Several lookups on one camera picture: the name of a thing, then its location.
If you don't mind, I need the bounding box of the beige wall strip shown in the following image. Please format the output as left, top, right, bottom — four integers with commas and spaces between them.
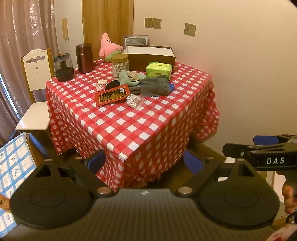
61, 18, 69, 42

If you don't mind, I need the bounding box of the red packet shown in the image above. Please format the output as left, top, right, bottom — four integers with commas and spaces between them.
95, 84, 131, 107

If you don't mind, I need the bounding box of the pale pink curtain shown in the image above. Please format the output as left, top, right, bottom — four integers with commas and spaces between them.
0, 0, 59, 139

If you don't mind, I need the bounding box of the red white patterned clothing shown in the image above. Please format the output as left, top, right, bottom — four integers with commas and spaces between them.
267, 222, 297, 241

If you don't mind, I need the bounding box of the white wooden chair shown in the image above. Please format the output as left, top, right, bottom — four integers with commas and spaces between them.
15, 48, 55, 131

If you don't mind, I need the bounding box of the grey towel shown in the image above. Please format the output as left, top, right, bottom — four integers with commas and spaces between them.
139, 77, 172, 97

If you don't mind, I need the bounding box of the light green towel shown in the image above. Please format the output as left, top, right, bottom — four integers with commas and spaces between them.
118, 70, 147, 87

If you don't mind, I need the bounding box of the pink starfish plush toy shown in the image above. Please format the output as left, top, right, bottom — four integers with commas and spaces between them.
99, 32, 124, 62

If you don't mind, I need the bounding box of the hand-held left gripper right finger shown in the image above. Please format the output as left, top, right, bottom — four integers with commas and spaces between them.
175, 149, 258, 198

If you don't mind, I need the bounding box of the wooden door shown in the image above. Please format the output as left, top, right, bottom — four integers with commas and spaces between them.
82, 0, 134, 62

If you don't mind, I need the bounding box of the framed picture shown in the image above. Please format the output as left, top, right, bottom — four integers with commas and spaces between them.
123, 35, 149, 48

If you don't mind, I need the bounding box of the red white checkered tablecloth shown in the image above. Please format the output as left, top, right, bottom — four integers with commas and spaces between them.
46, 59, 220, 189

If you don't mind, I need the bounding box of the brown cardboard box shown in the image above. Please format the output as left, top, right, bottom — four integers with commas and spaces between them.
122, 46, 176, 72

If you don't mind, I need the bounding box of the glass jar with black base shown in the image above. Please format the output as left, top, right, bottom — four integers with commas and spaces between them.
54, 53, 74, 82

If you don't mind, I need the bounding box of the brown metal canister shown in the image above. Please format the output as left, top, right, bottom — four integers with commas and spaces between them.
76, 43, 94, 74

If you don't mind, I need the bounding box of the green tissue pack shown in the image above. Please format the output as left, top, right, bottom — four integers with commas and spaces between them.
146, 61, 173, 81

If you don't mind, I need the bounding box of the nut jar with gold lid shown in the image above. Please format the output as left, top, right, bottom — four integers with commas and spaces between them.
111, 54, 129, 78

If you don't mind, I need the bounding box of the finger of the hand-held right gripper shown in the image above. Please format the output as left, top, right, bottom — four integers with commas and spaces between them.
253, 134, 297, 145
222, 142, 290, 160

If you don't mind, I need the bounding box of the orange brown object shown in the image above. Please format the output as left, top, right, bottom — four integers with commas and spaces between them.
0, 194, 11, 211

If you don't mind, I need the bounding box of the person's right hand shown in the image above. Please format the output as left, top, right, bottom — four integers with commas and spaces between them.
282, 182, 297, 215

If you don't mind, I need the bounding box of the bag of white beads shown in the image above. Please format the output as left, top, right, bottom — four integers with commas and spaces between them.
125, 94, 145, 110

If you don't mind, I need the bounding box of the blue white patterned box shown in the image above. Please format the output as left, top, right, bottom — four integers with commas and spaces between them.
0, 132, 37, 232

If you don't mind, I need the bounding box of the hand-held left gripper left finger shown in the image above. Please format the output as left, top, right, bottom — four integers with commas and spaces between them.
35, 149, 116, 198

